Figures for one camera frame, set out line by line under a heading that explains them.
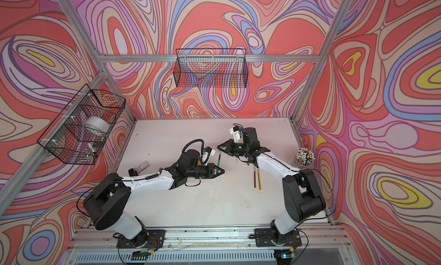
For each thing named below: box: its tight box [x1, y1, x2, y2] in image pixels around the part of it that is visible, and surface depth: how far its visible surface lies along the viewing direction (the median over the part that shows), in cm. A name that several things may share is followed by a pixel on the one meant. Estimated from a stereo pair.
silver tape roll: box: [83, 115, 111, 133], surface depth 75 cm
